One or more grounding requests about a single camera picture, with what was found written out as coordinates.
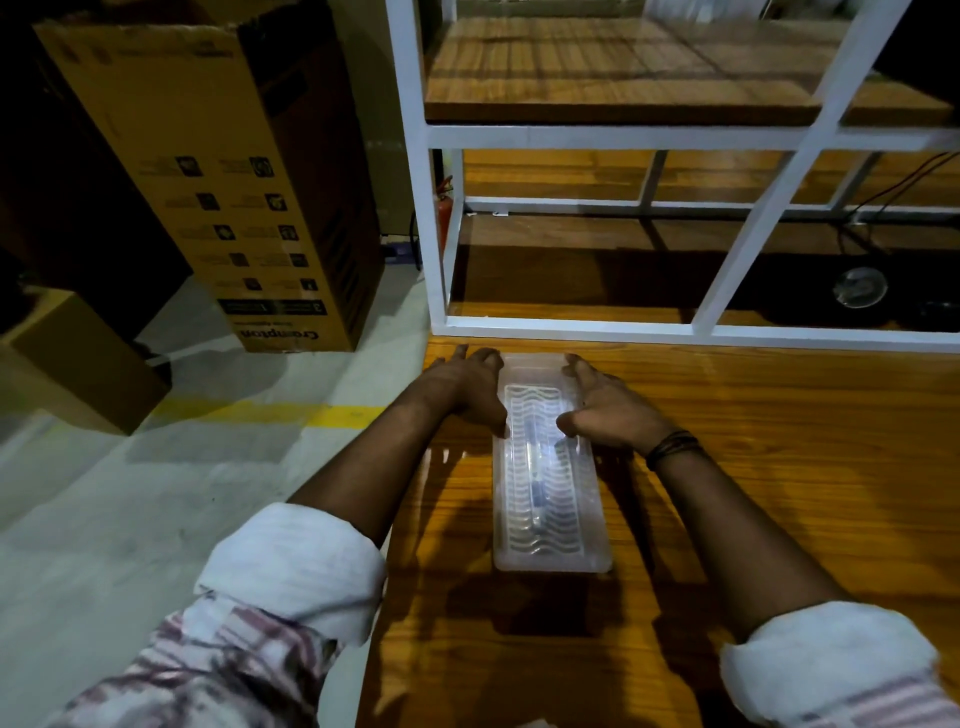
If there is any thin wooden shelf board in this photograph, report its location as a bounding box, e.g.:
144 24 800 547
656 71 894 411
448 148 960 329

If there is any black cable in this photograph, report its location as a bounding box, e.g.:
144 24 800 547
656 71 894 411
838 150 960 226

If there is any white metal shelf frame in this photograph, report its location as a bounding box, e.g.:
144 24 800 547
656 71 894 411
385 0 960 354

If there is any small plain cardboard box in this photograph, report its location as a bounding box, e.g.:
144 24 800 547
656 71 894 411
0 287 174 437

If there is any person's left shirt sleeve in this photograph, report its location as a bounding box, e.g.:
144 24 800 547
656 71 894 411
45 501 388 728

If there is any clear plastic tray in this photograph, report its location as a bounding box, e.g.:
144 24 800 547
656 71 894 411
491 352 613 576

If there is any red fire extinguisher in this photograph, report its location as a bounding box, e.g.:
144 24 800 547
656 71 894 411
436 175 456 255

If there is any person's shirt sleeve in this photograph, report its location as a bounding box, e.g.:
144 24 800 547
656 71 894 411
718 600 960 728
45 501 388 728

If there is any clear syringe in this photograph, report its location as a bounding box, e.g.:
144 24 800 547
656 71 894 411
525 420 555 530

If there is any round silver disc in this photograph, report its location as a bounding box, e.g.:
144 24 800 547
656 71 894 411
831 265 891 310

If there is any person's left hand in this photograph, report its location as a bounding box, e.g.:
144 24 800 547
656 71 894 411
417 344 513 440

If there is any person's right hand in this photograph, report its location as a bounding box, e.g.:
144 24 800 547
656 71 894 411
555 353 679 457

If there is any thick wooden shelf board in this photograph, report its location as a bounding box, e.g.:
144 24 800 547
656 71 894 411
423 15 958 128

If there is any tall printed cardboard box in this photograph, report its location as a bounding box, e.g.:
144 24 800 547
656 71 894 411
33 0 385 354

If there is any person's right forearm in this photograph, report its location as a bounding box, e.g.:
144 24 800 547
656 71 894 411
651 444 853 646

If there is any dark thread wristband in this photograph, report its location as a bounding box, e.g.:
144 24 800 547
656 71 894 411
643 428 706 473

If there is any person's right shirt sleeve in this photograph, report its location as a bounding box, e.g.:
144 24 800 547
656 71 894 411
718 600 960 728

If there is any person's left forearm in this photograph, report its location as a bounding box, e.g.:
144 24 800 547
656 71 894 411
287 384 481 550

